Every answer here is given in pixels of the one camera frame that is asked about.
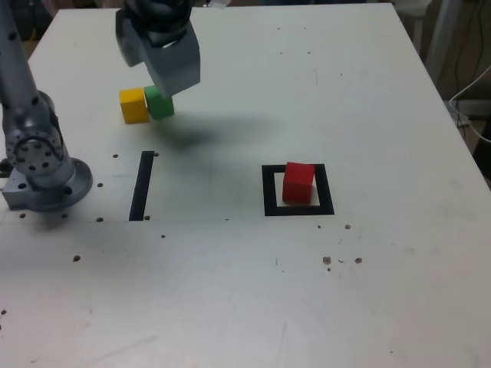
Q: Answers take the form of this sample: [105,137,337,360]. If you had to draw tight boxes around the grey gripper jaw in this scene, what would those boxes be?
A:
[115,8,149,68]
[141,19,203,99]

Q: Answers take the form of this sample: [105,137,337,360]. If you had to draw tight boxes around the green cube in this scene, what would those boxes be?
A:
[143,84,176,120]

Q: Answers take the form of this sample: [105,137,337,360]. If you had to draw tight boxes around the yellow cube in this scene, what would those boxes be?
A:
[118,87,150,125]

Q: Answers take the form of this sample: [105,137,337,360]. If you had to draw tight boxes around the red cube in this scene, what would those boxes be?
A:
[282,161,316,205]

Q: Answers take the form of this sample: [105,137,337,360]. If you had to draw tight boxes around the black tape square outline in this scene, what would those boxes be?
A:
[261,163,335,218]

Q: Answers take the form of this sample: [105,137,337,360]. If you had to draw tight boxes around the black tape strip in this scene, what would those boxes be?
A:
[128,150,155,222]

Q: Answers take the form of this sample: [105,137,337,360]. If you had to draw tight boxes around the white frame leg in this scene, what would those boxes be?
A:
[423,0,463,84]

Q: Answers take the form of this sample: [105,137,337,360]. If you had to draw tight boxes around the white cable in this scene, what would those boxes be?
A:
[447,64,491,145]

